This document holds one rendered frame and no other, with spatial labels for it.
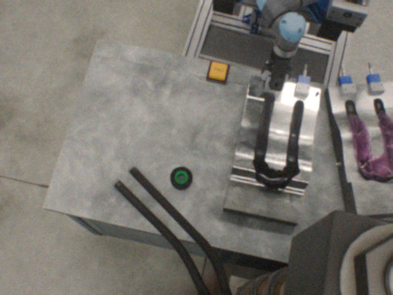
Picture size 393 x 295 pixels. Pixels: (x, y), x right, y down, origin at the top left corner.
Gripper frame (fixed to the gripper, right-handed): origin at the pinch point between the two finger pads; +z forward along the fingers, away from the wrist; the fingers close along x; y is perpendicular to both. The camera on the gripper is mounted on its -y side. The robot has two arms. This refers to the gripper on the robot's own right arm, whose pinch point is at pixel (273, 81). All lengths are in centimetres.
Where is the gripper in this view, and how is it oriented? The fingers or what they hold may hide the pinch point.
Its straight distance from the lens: 174.8
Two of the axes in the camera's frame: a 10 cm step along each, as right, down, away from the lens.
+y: 2.2, -9.3, 3.1
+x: -9.8, -2.1, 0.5
